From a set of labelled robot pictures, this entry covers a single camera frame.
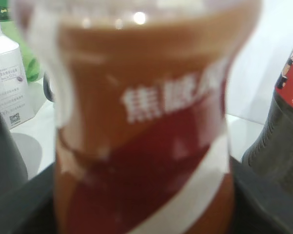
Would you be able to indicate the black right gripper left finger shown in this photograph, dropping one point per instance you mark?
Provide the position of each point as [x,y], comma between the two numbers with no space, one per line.
[29,210]

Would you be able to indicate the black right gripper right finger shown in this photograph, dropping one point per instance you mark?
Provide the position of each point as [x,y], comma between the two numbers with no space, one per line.
[261,207]

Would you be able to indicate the brown coffee drink bottle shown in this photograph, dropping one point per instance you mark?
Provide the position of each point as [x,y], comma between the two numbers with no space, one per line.
[139,85]

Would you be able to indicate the black front ceramic mug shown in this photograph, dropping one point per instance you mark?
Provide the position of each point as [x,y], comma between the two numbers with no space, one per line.
[13,171]

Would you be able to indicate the cola bottle red label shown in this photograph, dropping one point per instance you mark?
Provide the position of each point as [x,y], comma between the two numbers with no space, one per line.
[271,155]

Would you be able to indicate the white milk carton bottle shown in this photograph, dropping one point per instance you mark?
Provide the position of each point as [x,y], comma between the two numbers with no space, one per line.
[15,106]

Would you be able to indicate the green drink bottle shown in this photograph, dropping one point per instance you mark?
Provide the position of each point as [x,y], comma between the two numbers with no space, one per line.
[32,67]

